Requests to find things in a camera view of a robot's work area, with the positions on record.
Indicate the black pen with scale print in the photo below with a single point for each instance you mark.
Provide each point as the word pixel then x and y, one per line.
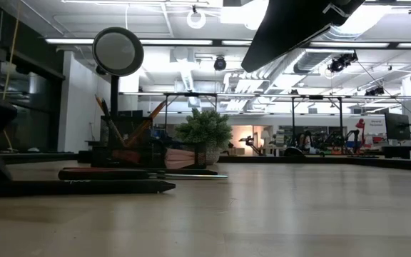
pixel 84 187

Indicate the orange pencil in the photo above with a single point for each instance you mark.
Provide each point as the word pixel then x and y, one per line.
pixel 99 105
pixel 145 123

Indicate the red and black scissors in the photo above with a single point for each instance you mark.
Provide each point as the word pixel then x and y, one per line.
pixel 102 174

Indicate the pink sticky note pad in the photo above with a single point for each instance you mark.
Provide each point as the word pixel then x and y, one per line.
pixel 180 158

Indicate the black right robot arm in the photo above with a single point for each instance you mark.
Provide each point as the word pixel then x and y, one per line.
pixel 291 28

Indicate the black mesh desk organizer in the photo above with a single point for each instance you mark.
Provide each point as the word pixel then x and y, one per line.
pixel 155 142

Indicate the black desk lamp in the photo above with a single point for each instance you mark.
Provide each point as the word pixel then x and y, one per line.
pixel 118 51

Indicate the green artificial potted plant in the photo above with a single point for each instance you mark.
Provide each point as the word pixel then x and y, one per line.
pixel 203 130

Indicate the black monitor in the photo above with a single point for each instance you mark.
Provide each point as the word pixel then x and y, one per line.
pixel 397 126

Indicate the black background frame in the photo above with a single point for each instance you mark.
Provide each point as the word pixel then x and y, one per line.
pixel 191 94
pixel 316 97

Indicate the black dome camera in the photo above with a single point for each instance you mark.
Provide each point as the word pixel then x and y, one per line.
pixel 219 63

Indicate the black overhead camera rig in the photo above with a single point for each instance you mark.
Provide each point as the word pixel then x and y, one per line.
pixel 341 63

